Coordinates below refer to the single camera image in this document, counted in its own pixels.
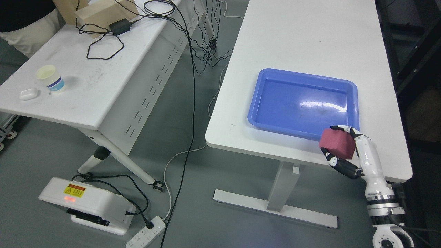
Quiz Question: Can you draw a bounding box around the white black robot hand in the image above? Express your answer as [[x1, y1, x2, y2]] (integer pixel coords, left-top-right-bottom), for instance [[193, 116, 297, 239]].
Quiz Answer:
[[320, 125, 394, 197]]

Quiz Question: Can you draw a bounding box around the pink foam block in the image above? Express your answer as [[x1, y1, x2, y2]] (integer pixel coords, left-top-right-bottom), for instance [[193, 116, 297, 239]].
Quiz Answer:
[[319, 128, 356, 160]]

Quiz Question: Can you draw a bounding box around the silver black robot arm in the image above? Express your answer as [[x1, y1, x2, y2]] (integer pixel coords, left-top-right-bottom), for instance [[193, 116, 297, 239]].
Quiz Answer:
[[367, 183, 415, 248]]

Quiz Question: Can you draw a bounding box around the blue plastic tray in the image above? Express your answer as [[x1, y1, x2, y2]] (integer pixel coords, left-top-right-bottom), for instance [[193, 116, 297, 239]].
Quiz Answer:
[[247, 69, 360, 141]]

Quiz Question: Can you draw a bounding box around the white table with leg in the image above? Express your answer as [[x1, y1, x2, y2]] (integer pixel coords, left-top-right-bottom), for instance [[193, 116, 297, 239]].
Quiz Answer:
[[205, 0, 413, 229]]

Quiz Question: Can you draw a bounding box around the white power strip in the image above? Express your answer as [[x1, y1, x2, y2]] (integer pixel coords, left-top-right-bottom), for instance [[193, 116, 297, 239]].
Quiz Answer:
[[125, 216, 166, 248]]

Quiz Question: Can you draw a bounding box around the white folding table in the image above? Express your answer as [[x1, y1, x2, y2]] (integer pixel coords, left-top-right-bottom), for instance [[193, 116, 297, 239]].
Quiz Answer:
[[0, 0, 216, 192]]

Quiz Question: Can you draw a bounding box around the white device with warning label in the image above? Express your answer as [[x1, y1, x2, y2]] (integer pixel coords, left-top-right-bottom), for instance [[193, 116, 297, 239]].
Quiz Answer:
[[38, 177, 136, 235]]

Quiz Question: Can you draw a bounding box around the black power adapter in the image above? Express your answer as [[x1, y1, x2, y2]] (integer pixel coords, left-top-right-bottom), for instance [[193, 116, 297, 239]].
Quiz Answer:
[[109, 19, 131, 36]]

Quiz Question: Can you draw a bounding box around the beige cardboard box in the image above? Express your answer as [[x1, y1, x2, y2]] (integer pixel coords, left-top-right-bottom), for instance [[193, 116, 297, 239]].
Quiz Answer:
[[75, 0, 139, 38]]

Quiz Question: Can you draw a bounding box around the paper cup blue band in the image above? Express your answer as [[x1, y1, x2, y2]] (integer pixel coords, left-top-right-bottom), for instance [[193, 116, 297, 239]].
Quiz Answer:
[[35, 65, 66, 93]]

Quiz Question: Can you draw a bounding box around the white earbuds case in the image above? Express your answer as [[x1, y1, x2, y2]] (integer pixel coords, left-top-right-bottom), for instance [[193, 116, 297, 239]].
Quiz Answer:
[[19, 88, 39, 101]]

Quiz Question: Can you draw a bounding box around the white cable on floor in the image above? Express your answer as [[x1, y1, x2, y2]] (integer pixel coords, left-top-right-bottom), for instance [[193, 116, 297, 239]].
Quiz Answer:
[[162, 0, 245, 223]]

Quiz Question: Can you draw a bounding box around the long black hanging cable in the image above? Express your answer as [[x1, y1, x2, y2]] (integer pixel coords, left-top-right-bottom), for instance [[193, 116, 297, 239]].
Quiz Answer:
[[114, 0, 235, 248]]

